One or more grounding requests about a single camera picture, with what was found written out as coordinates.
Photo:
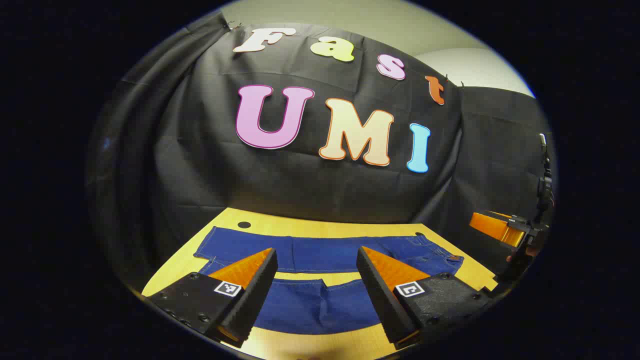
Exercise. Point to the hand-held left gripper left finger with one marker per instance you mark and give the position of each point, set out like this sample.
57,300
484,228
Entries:
255,290

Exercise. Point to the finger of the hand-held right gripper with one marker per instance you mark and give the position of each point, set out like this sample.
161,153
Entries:
492,227

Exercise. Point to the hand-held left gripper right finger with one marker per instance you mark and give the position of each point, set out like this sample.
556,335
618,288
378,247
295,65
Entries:
380,295

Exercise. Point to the black backdrop cloth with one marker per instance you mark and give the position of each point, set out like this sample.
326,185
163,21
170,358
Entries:
200,150

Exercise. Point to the blue jeans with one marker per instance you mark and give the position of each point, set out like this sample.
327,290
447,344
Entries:
325,252

